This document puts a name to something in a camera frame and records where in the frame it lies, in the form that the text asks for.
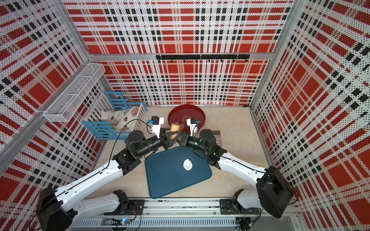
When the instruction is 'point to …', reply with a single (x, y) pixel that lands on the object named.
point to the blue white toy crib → (113, 100)
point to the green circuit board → (125, 221)
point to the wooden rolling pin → (174, 127)
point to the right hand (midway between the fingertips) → (173, 136)
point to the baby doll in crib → (124, 120)
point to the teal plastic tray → (174, 168)
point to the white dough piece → (187, 164)
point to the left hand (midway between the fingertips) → (181, 131)
